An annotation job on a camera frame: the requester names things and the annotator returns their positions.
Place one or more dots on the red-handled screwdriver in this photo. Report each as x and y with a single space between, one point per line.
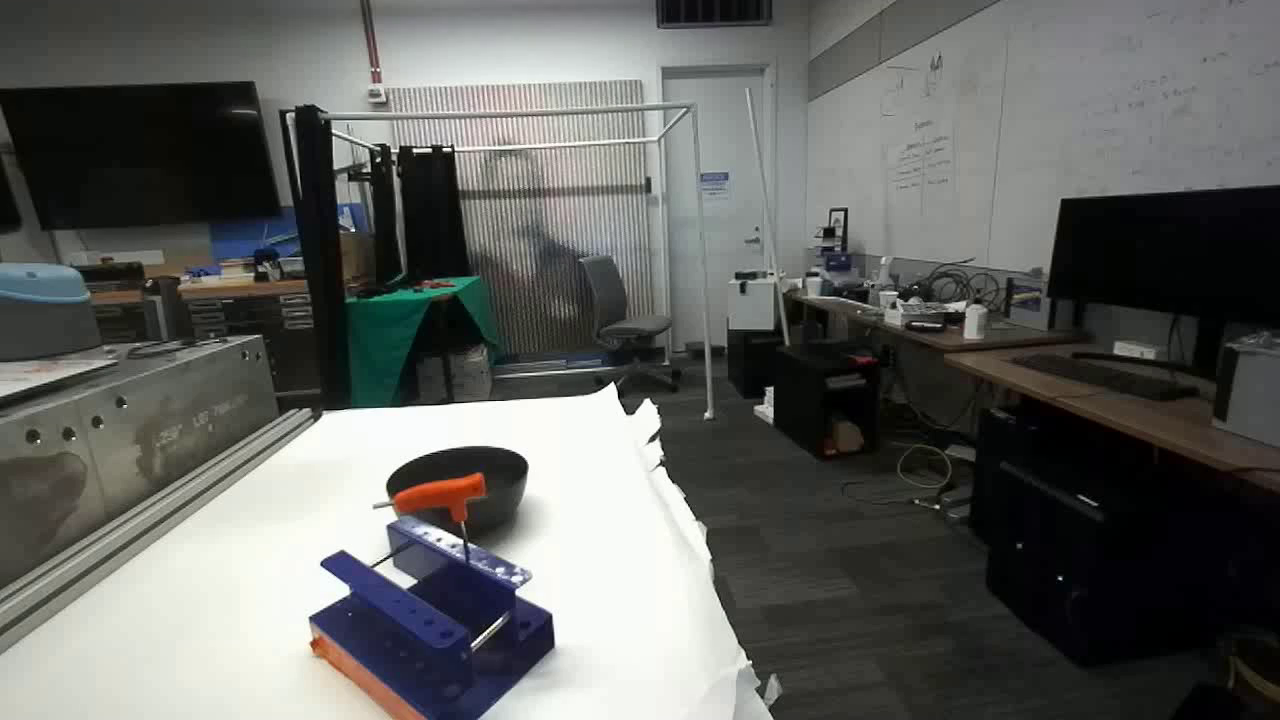
443 496

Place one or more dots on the black bowl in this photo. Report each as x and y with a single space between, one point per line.
502 466

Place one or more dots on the grey office chair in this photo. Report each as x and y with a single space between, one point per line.
617 337

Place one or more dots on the green cloth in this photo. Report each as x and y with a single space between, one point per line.
388 333

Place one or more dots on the blue tool rack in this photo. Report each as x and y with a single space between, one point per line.
443 647

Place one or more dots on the black keyboard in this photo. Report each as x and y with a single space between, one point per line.
1107 376

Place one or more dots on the black under-desk cabinet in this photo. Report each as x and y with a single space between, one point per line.
1111 545

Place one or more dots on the wooden desk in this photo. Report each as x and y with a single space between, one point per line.
996 356

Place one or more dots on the grey metal mounting plate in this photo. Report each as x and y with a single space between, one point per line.
107 461

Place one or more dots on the black computer monitor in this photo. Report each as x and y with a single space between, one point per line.
1198 253

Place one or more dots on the white pipe frame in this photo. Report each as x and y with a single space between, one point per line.
676 202

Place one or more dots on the black wall television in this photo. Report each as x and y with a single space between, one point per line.
142 154

